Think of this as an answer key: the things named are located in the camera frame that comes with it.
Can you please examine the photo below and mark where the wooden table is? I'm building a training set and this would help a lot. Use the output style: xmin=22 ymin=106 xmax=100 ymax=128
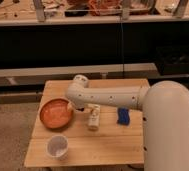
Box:
xmin=23 ymin=78 xmax=151 ymax=168

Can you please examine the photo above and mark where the blue sponge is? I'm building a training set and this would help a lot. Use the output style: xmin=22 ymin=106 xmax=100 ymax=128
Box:
xmin=117 ymin=108 xmax=130 ymax=125

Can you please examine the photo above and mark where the cluttered back shelf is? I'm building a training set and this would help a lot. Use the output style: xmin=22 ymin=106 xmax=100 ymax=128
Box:
xmin=0 ymin=0 xmax=189 ymax=26

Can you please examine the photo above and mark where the white plastic cup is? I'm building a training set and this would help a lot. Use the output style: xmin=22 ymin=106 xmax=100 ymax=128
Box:
xmin=46 ymin=135 xmax=68 ymax=160

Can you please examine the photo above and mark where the long grey bench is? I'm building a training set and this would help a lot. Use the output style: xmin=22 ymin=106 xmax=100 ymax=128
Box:
xmin=0 ymin=63 xmax=159 ymax=86

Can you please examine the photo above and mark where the orange ceramic bowl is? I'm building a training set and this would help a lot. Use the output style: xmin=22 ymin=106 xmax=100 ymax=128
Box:
xmin=39 ymin=98 xmax=73 ymax=129

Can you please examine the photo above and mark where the white squeeze bottle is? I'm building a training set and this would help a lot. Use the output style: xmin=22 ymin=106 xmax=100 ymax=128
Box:
xmin=88 ymin=105 xmax=100 ymax=130

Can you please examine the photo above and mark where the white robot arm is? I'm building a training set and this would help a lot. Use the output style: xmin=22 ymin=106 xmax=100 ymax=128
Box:
xmin=66 ymin=75 xmax=189 ymax=171

